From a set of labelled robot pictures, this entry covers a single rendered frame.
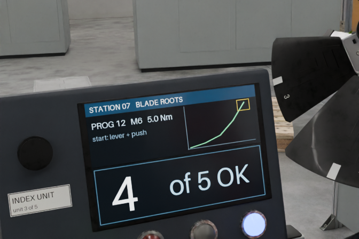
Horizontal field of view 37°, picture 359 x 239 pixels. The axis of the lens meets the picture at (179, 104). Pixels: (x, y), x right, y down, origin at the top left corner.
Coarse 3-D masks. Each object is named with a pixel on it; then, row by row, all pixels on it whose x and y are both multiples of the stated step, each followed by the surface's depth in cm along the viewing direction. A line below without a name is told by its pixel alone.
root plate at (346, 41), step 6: (348, 36) 123; (354, 36) 122; (342, 42) 125; (348, 42) 124; (348, 48) 124; (354, 48) 123; (348, 54) 125; (354, 54) 124; (354, 60) 124; (354, 66) 124
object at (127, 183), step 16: (96, 176) 46; (112, 176) 46; (128, 176) 47; (144, 176) 47; (96, 192) 46; (112, 192) 46; (128, 192) 47; (144, 192) 47; (112, 208) 46; (128, 208) 47; (144, 208) 47; (112, 224) 46
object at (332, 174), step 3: (333, 165) 106; (336, 165) 106; (339, 165) 106; (333, 168) 106; (336, 168) 106; (339, 168) 106; (330, 171) 106; (333, 171) 106; (336, 171) 106; (327, 174) 106; (330, 174) 106; (333, 174) 106; (336, 174) 105; (327, 177) 106; (330, 177) 106; (333, 177) 105
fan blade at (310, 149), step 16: (352, 80) 113; (336, 96) 112; (352, 96) 111; (320, 112) 112; (336, 112) 111; (352, 112) 110; (304, 128) 113; (320, 128) 111; (336, 128) 109; (352, 128) 108; (304, 144) 111; (320, 144) 109; (336, 144) 108; (352, 144) 107; (304, 160) 110; (320, 160) 108; (336, 160) 107; (352, 160) 106; (352, 176) 104
